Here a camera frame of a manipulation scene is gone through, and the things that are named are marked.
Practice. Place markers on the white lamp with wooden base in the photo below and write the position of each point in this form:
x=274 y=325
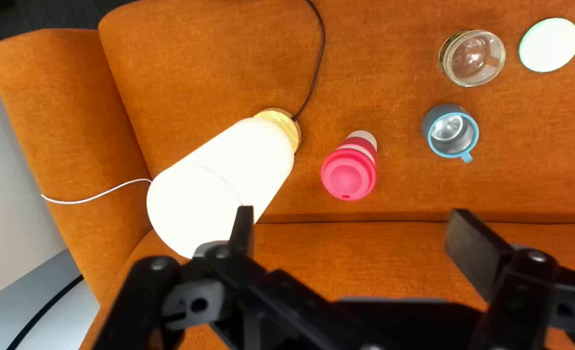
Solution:
x=221 y=175

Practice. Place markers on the striped cup with reddish lid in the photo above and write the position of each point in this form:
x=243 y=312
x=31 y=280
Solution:
x=348 y=172

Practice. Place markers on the mint green round lid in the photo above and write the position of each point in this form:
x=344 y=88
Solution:
x=548 y=45

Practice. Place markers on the white box panel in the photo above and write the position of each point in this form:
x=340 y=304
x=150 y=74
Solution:
x=8 y=195

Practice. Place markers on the round white panel black rim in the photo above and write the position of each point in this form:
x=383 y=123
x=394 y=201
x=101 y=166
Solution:
x=35 y=312

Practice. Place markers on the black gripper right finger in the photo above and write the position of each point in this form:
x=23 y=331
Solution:
x=526 y=292

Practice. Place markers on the blue-grey cup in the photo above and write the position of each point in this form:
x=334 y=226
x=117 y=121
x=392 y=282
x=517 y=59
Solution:
x=451 y=133

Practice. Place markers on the orange fabric sofa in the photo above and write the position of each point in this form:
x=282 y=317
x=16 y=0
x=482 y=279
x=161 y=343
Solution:
x=221 y=70

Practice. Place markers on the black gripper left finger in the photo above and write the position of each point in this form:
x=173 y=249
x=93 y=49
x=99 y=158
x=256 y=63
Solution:
x=235 y=292

